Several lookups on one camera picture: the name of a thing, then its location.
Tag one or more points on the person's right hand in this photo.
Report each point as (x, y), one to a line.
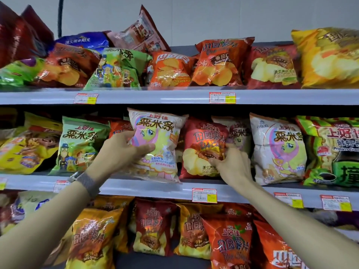
(235, 168)

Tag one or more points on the person's left hand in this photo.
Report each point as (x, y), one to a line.
(117, 154)

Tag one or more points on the large orange tomato chip bag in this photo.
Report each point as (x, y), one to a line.
(119, 127)

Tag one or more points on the green blue cartoon snack bag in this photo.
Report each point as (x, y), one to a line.
(78, 142)
(117, 70)

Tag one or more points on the red orange snack bag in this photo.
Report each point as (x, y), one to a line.
(238, 210)

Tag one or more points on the large red yellow snack bag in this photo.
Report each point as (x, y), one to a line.
(199, 137)

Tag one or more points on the narrow yellow snack bag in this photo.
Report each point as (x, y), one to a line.
(112, 203)

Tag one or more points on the small yellow chip bag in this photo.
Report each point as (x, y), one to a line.
(190, 229)

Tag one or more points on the grey store shelving unit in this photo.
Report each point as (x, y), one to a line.
(168, 96)

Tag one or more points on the cream fries print snack bag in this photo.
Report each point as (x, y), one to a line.
(36, 201)

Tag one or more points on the green prawn cracker bag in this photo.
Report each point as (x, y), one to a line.
(331, 148)

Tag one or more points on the orange chicken flavour chip bag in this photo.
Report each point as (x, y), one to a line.
(171, 70)

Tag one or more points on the orange tomato chips snack bag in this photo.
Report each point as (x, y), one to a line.
(67, 67)
(221, 61)

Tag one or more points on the red white pouch snack bag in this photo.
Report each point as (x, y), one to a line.
(140, 33)

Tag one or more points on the tall golden chips snack bag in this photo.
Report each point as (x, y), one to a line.
(328, 58)

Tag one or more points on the person's right forearm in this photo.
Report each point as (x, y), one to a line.
(303, 235)

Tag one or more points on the person's left forearm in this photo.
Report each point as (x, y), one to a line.
(36, 229)

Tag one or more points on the smartwatch with grey band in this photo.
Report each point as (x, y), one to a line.
(89, 184)

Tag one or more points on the red yellow price tag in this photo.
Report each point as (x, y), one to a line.
(84, 98)
(335, 203)
(60, 186)
(287, 200)
(2, 184)
(204, 196)
(221, 98)

